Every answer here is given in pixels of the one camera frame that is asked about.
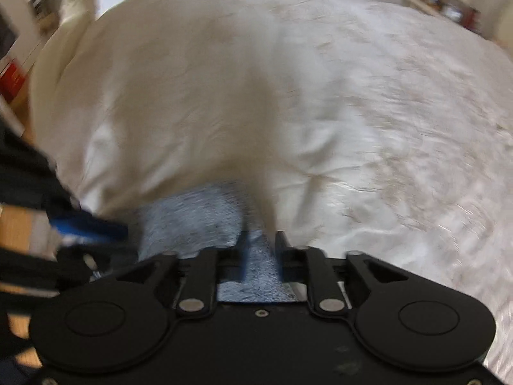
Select white embroidered bedspread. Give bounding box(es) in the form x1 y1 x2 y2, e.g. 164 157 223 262
96 0 513 381

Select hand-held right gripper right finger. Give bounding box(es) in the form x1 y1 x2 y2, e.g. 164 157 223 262
276 230 409 317

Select picture frames on nightstand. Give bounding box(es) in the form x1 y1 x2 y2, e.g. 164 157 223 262
417 0 482 33

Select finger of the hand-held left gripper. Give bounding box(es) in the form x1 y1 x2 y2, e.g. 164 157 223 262
0 120 130 246
0 244 139 298

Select cream pillow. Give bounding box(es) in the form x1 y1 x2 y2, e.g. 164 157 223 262
30 0 97 149

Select bookshelf with books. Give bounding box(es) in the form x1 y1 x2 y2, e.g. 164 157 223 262
0 0 61 105

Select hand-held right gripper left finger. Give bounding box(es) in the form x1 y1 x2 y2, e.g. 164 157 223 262
114 230 251 317

